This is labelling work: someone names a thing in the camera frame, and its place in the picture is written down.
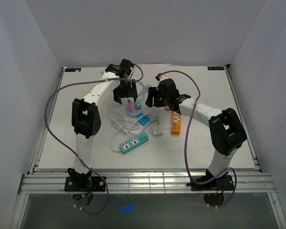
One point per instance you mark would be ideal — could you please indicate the brown pink plug adapter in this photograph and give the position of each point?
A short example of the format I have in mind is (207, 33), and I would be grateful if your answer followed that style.
(167, 108)

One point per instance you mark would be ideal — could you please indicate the blue corner label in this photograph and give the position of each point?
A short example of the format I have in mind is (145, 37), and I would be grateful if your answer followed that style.
(215, 68)
(72, 69)

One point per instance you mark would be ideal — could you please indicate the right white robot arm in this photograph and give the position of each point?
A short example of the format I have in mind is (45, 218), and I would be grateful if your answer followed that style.
(226, 130)

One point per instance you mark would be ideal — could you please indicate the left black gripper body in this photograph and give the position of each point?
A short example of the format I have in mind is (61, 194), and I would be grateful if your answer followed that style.
(126, 87)

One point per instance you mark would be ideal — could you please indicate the left blue corner label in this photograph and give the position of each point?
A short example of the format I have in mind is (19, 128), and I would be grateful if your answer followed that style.
(72, 69)

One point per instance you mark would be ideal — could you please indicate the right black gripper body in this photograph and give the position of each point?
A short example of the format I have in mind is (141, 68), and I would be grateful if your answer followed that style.
(159, 99)

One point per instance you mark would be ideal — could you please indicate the small blue square socket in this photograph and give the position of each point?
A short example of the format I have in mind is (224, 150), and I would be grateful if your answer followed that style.
(143, 119)

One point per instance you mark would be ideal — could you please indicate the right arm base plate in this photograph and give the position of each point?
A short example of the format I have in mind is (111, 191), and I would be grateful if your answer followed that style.
(224, 182)

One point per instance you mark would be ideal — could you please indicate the green plug adapter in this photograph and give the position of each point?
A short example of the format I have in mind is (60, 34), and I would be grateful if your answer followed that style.
(138, 104)

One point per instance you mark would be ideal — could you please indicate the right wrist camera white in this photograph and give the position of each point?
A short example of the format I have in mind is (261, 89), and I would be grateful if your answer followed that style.
(160, 77)

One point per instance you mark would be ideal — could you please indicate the white silver plug adapter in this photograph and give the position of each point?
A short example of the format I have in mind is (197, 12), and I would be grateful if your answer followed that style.
(157, 129)

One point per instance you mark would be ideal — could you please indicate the aluminium frame rail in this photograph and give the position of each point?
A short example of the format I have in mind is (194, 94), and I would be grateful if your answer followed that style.
(143, 183)

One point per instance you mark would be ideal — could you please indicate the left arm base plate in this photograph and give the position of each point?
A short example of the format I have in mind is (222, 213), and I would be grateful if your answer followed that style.
(77, 182)

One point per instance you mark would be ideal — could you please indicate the right blue corner label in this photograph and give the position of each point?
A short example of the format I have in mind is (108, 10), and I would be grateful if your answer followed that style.
(215, 68)

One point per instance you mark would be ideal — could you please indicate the round light blue power strip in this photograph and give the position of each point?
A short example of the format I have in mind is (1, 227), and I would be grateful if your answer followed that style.
(135, 112)

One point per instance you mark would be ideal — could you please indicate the teal power strip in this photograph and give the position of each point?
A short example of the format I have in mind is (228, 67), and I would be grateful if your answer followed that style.
(134, 142)

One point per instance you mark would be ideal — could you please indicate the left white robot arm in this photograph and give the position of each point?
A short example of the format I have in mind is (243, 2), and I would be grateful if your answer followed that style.
(86, 118)

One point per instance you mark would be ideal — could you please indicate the orange power strip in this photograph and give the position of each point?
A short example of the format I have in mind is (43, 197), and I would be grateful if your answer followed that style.
(176, 123)

